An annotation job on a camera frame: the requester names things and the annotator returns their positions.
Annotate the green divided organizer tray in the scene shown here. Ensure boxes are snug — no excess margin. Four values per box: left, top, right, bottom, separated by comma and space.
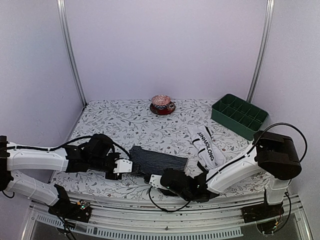
211, 93, 269, 141

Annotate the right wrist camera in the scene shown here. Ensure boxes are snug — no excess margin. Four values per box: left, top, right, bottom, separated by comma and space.
149, 174, 165, 190

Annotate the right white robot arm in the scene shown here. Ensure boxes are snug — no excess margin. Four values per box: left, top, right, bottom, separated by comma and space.
159, 122, 308, 218

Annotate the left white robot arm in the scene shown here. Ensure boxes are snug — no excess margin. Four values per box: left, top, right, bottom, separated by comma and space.
0, 134, 132, 217

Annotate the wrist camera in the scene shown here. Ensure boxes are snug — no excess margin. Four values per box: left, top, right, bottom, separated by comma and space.
149, 174, 165, 190
113, 158, 133, 174

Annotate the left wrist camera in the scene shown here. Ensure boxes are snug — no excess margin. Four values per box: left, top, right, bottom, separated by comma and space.
113, 158, 133, 174

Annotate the left aluminium frame post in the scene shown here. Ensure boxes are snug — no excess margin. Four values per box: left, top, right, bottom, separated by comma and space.
56, 0, 87, 108

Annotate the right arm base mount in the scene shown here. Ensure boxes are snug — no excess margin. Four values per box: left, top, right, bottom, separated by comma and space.
241, 190, 284, 223

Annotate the red patterned bowl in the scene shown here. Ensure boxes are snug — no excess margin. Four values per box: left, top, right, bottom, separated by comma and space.
151, 94, 171, 110

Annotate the navy striped underwear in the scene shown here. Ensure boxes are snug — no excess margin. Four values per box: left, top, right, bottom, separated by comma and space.
129, 145, 188, 176

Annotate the floral tablecloth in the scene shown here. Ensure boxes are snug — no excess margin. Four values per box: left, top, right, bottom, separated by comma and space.
51, 99, 250, 206

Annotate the dark red saucer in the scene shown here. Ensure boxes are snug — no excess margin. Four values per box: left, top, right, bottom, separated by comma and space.
149, 101, 176, 116

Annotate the aluminium frame post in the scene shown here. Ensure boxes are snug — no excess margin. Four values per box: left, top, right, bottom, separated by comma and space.
56, 0, 87, 108
246, 0, 275, 103

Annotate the front aluminium rail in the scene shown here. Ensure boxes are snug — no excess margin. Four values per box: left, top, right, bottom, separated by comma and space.
22, 193, 313, 240

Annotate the white black-trimmed underwear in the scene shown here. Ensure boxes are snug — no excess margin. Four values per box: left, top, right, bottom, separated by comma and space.
187, 125, 227, 171

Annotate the right aluminium frame post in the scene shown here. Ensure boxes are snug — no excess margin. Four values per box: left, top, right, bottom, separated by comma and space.
246, 0, 275, 103

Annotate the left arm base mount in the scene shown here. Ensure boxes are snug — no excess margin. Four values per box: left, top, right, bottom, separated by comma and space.
48, 184, 92, 223

